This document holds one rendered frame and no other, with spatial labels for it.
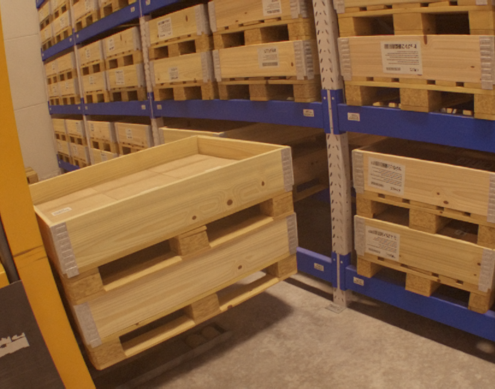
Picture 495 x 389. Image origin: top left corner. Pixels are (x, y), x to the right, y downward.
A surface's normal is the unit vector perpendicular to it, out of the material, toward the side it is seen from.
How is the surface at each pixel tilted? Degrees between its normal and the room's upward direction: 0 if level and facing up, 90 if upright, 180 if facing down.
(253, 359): 0
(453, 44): 90
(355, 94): 90
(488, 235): 90
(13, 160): 90
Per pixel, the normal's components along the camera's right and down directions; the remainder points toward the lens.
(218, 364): -0.11, -0.94
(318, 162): 0.67, 0.18
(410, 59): -0.75, 0.29
